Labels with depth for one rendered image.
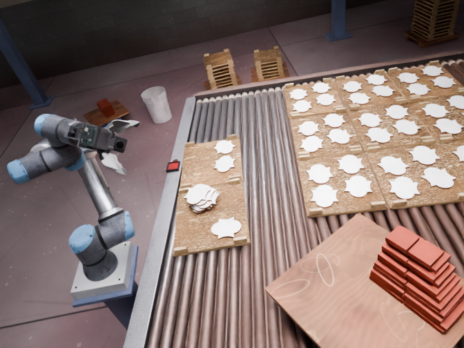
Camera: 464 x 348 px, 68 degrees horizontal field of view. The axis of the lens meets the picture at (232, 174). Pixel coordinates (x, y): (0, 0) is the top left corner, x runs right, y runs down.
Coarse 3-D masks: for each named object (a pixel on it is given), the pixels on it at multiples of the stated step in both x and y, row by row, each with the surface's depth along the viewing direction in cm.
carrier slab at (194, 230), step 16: (224, 192) 179; (240, 192) 177; (224, 208) 170; (240, 208) 168; (176, 224) 168; (192, 224) 166; (208, 224) 164; (176, 240) 160; (192, 240) 158; (208, 240) 157; (224, 240) 155; (176, 256) 155
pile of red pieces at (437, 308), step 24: (408, 240) 103; (384, 264) 111; (408, 264) 102; (432, 264) 97; (384, 288) 113; (408, 288) 104; (432, 288) 98; (456, 288) 101; (432, 312) 101; (456, 312) 101
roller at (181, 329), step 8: (208, 112) 249; (208, 120) 239; (208, 128) 231; (208, 136) 225; (192, 256) 154; (192, 264) 151; (184, 272) 149; (192, 272) 149; (184, 280) 145; (192, 280) 146; (184, 288) 142; (184, 296) 139; (184, 304) 137; (184, 312) 134; (184, 320) 132; (176, 328) 130; (184, 328) 130; (176, 336) 128; (184, 336) 128; (176, 344) 125; (184, 344) 127
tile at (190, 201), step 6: (198, 186) 176; (204, 186) 176; (192, 192) 174; (198, 192) 173; (204, 192) 172; (186, 198) 172; (192, 198) 171; (198, 198) 170; (204, 198) 169; (192, 204) 168
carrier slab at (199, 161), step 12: (204, 144) 215; (192, 156) 208; (204, 156) 206; (216, 156) 203; (240, 156) 199; (192, 168) 199; (204, 168) 197; (240, 168) 191; (192, 180) 191; (204, 180) 189; (216, 180) 187; (228, 180) 185; (240, 180) 184
